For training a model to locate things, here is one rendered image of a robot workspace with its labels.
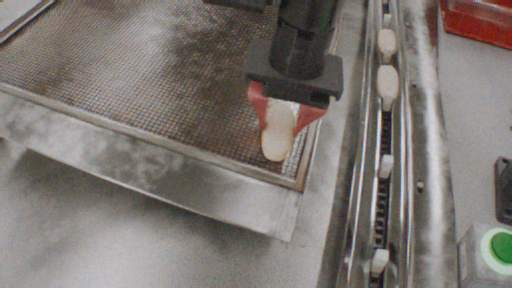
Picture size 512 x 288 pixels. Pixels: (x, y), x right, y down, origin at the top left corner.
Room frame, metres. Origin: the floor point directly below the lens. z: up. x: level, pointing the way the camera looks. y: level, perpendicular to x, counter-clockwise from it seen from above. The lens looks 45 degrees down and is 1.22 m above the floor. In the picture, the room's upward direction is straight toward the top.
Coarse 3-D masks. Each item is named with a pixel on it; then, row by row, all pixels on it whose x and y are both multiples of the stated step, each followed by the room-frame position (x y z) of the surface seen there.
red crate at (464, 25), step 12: (444, 12) 0.85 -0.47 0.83; (456, 12) 0.76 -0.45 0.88; (444, 24) 0.79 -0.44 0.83; (456, 24) 0.76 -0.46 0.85; (468, 24) 0.75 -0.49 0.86; (480, 24) 0.75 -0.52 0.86; (492, 24) 0.74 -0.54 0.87; (468, 36) 0.75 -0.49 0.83; (480, 36) 0.74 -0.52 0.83; (492, 36) 0.73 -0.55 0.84; (504, 36) 0.72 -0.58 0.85; (504, 48) 0.72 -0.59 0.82
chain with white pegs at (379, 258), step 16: (384, 0) 0.86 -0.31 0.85; (384, 16) 0.79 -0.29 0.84; (384, 64) 0.59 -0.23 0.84; (384, 96) 0.46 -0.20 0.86; (384, 112) 0.45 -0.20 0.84; (384, 128) 0.41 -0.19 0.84; (384, 160) 0.32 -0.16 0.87; (384, 176) 0.32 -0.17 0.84; (384, 192) 0.30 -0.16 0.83; (384, 208) 0.27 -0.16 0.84; (384, 224) 0.25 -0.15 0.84; (384, 256) 0.19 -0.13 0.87
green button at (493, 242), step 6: (498, 234) 0.18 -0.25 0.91; (504, 234) 0.18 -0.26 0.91; (510, 234) 0.18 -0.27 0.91; (492, 240) 0.18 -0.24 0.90; (498, 240) 0.18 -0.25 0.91; (504, 240) 0.17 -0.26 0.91; (510, 240) 0.17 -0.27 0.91; (492, 246) 0.17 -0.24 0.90; (498, 246) 0.17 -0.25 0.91; (504, 246) 0.17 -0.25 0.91; (510, 246) 0.17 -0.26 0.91; (492, 252) 0.16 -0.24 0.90; (498, 252) 0.16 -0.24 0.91; (504, 252) 0.16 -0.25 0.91; (510, 252) 0.16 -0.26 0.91; (498, 258) 0.16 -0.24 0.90; (504, 258) 0.15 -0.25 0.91; (510, 258) 0.15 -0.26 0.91; (504, 264) 0.15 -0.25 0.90; (510, 264) 0.15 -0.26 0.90
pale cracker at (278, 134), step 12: (276, 108) 0.38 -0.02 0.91; (288, 108) 0.38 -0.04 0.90; (276, 120) 0.35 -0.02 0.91; (288, 120) 0.36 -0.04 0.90; (264, 132) 0.34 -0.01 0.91; (276, 132) 0.33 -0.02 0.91; (288, 132) 0.34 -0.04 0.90; (264, 144) 0.32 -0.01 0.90; (276, 144) 0.32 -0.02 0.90; (288, 144) 0.32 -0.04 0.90; (276, 156) 0.30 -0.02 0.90
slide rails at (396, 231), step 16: (400, 48) 0.63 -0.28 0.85; (400, 64) 0.57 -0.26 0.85; (400, 80) 0.52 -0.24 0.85; (400, 96) 0.48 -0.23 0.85; (368, 112) 0.44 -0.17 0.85; (400, 112) 0.44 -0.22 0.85; (368, 128) 0.40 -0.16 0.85; (400, 128) 0.40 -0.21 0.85; (368, 144) 0.37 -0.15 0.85; (400, 144) 0.37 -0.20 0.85; (368, 160) 0.34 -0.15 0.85; (400, 160) 0.34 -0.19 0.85; (368, 176) 0.31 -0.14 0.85; (400, 176) 0.31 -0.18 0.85; (368, 192) 0.29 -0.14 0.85; (400, 192) 0.29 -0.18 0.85; (368, 208) 0.26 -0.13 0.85; (400, 208) 0.26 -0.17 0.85; (368, 224) 0.24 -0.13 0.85; (400, 224) 0.24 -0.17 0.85; (368, 240) 0.22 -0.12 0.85; (400, 240) 0.22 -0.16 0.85; (368, 256) 0.20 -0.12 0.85; (400, 256) 0.20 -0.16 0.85; (352, 272) 0.18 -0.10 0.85; (368, 272) 0.18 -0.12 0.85; (384, 272) 0.18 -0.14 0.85; (400, 272) 0.18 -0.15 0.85
